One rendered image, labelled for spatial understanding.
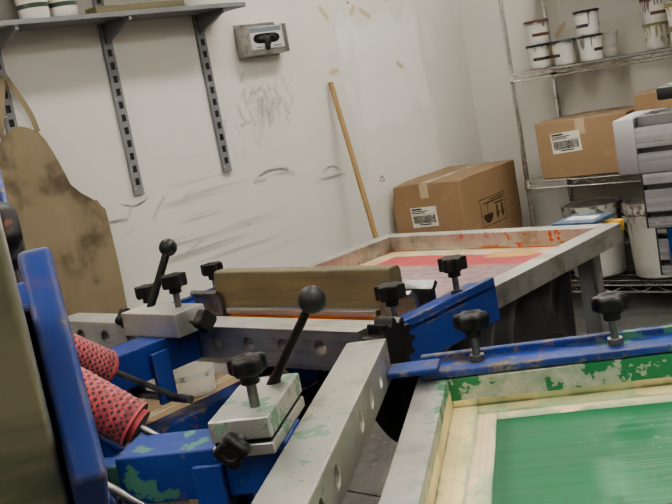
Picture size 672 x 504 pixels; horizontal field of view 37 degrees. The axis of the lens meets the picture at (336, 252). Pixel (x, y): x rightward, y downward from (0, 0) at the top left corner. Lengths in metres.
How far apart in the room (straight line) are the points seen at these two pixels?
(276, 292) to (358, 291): 0.18
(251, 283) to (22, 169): 2.01
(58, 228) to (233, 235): 0.90
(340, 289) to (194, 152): 2.62
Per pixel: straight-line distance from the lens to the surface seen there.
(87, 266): 3.76
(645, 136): 1.65
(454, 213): 4.86
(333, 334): 1.29
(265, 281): 1.72
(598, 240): 1.92
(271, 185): 4.47
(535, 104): 5.59
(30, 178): 3.67
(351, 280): 1.59
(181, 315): 1.42
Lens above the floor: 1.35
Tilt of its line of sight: 9 degrees down
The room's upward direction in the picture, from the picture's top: 10 degrees counter-clockwise
